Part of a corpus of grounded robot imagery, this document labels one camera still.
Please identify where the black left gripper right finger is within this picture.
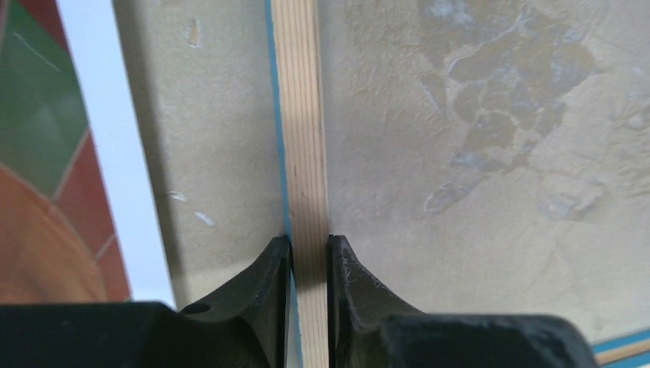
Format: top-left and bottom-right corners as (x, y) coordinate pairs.
(327, 235), (598, 367)

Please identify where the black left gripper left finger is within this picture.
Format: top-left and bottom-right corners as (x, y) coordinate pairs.
(1, 236), (291, 367)

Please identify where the blue wooden picture frame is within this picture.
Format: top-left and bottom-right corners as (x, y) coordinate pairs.
(269, 1), (649, 367)

